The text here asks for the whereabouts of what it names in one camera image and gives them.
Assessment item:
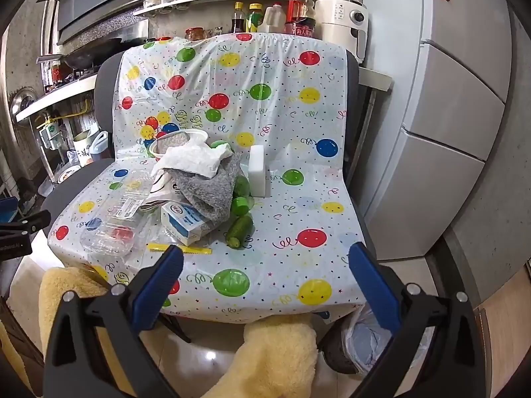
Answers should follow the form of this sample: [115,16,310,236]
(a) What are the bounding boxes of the yellow snack packet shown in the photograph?
[147,242,212,255]

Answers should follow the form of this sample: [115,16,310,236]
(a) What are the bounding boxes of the blue and white milk carton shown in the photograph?
[161,202,212,246]

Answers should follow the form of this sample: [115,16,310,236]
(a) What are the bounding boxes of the clear plastic clamshell container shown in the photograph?
[80,170,155,256]

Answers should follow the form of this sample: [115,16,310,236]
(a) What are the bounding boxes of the grey refrigerator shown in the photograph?
[361,0,513,262]

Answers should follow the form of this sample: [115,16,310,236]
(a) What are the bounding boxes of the translucent jug with red cap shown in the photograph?
[261,3,287,34]

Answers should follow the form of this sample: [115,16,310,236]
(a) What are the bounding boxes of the white sponge block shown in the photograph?
[248,146,272,197]

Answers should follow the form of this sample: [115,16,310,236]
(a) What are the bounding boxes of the dark grey office chair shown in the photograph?
[41,47,376,341]

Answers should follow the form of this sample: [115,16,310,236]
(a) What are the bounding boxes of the balloon print plastic chair cover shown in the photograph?
[47,32,366,325]

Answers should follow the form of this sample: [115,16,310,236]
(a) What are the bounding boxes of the dark sauce bottle yellow cap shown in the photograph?
[231,2,247,34]

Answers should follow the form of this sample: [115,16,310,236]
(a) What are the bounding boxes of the white plastic jug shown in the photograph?
[89,130,111,162]

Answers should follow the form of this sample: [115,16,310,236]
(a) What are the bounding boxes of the black wok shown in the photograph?
[62,37,123,69]

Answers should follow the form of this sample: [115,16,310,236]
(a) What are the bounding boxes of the large green plastic bottle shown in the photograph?
[209,140,255,216]

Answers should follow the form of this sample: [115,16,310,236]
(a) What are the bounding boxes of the green bottle with yellow cap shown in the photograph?
[246,3,265,34]

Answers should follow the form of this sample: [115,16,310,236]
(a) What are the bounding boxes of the yellow gas pipe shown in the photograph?
[37,99,92,129]

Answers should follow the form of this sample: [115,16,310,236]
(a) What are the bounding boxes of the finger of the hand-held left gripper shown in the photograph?
[0,211,51,236]

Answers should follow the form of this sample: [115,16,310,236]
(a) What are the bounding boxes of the grey knitted cloth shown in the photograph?
[170,153,243,222]

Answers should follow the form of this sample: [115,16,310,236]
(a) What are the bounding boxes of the round metal lid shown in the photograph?
[9,87,36,125]

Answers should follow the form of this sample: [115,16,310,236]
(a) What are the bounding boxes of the orange instant noodle bowl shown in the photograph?
[148,129,208,160]

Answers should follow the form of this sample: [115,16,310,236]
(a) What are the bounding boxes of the white kitchen appliance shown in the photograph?
[314,0,369,65]

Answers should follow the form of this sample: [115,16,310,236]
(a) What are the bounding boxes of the trash bin with white bag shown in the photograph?
[320,302,434,376]

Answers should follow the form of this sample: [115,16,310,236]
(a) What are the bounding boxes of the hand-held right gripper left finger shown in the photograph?
[43,245,184,398]

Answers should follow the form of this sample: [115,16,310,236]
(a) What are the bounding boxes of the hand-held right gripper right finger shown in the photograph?
[348,242,484,398]

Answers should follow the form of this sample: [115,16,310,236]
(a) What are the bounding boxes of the wooden cabinet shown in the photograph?
[473,257,531,398]

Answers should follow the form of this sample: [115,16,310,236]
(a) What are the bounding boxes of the white printed plastic bag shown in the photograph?
[141,170,183,213]

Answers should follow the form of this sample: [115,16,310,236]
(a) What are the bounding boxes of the white and green gas meter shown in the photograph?
[39,122,63,150]

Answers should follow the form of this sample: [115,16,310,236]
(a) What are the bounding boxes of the yellow fluffy mat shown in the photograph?
[38,267,320,398]

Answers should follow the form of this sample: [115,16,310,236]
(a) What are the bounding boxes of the white paper towel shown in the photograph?
[151,139,234,179]

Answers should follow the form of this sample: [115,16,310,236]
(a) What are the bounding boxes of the white printed bucket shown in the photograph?
[70,128,94,166]

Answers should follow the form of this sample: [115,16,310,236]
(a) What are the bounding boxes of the white kitchen counter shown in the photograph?
[14,72,98,124]

